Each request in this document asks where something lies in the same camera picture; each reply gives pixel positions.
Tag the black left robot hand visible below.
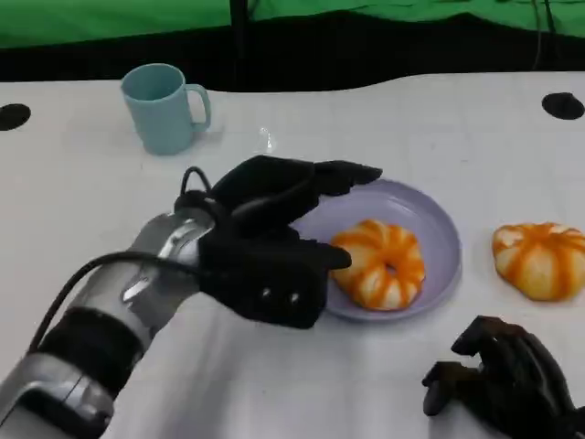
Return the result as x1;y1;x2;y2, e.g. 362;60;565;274
212;155;384;272

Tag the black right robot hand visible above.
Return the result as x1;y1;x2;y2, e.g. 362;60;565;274
420;315;580;439

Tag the orange white toy bread roll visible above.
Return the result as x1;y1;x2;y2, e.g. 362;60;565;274
492;221;585;303
329;219;426;312

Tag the pale green mug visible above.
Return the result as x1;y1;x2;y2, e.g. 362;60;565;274
120;63;212;156

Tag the black vertical pole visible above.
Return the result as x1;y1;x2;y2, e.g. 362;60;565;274
229;0;251;91

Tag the lilac plate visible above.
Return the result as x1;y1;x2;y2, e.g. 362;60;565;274
290;177;462;324

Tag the green cloth backdrop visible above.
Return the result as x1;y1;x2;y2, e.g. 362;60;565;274
0;0;585;49

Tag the black table grommet hole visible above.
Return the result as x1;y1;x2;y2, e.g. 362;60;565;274
0;103;32;132
541;91;585;121

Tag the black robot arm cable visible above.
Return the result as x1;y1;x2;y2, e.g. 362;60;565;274
27;166;229;353

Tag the thin black background cable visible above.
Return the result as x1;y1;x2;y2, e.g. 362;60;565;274
528;0;544;72
542;0;558;36

